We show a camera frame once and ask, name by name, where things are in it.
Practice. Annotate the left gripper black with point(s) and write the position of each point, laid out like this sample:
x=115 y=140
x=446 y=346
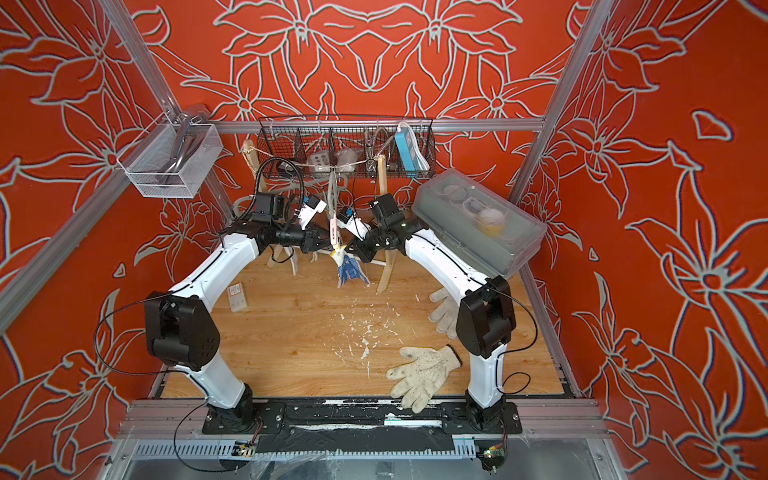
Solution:
x=312 y=237

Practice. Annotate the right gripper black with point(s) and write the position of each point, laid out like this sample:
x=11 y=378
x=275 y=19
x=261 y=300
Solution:
x=360 y=249

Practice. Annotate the blue dotted glove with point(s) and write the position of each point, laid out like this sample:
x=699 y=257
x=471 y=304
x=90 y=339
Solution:
x=348 y=268

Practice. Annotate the grey clip hanger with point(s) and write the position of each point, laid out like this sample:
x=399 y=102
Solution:
x=332 y=196

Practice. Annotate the wooden drying rack stand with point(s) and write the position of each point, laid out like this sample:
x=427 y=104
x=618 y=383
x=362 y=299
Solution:
x=249 y=152

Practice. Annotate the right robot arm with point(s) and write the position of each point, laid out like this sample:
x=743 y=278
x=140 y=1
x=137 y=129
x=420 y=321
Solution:
x=477 y=309

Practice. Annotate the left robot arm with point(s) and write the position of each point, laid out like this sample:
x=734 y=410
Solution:
x=179 y=327

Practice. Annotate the pink clothespin clip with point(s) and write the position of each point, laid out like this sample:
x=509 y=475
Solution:
x=334 y=233

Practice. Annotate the white dice block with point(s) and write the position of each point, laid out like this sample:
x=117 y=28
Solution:
x=319 y=162

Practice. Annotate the light blue box in basket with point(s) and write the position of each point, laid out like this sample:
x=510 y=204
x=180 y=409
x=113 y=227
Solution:
x=413 y=161

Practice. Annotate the dirty white glove right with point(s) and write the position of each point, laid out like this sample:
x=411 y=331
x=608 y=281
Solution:
x=445 y=315

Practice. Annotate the dirty white glove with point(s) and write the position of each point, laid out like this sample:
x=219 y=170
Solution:
x=424 y=374
x=445 y=315

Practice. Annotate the grey plastic storage box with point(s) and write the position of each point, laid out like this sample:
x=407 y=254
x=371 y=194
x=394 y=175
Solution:
x=481 y=227

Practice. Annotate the dirty white glove front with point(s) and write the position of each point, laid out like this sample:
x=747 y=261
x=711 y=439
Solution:
x=424 y=374

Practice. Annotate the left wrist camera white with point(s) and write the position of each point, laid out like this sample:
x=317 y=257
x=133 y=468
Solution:
x=311 y=206

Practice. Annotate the black wire basket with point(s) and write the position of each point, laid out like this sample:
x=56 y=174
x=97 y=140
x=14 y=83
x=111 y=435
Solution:
x=352 y=141

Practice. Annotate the clear plastic wall bin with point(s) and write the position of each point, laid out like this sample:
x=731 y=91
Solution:
x=173 y=161

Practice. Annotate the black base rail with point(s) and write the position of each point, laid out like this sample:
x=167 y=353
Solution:
x=366 y=425

